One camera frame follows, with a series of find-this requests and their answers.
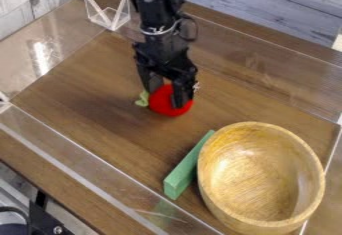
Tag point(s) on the wooden bowl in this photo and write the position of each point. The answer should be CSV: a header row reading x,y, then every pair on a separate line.
x,y
260,178

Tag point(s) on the clear acrylic left wall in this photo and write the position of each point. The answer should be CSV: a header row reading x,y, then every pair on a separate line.
x,y
41,45

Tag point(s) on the clear acrylic back wall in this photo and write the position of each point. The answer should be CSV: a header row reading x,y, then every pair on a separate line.
x,y
300,80

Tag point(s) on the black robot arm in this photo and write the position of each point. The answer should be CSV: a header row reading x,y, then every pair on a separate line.
x,y
161,16

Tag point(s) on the green rectangular block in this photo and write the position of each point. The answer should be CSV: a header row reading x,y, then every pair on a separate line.
x,y
181,175

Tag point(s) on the red felt ball with leaf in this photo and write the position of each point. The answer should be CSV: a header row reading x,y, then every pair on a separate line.
x,y
159,102

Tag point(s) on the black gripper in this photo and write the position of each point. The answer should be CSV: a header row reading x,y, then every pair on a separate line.
x,y
161,58

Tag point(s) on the clear acrylic front wall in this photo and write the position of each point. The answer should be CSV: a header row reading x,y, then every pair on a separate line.
x,y
107,198

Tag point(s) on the clear acrylic wall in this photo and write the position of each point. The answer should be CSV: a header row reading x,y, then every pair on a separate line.
x,y
41,45
107,198
300,80

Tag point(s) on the clear acrylic corner bracket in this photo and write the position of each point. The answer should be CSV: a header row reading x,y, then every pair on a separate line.
x,y
111,18

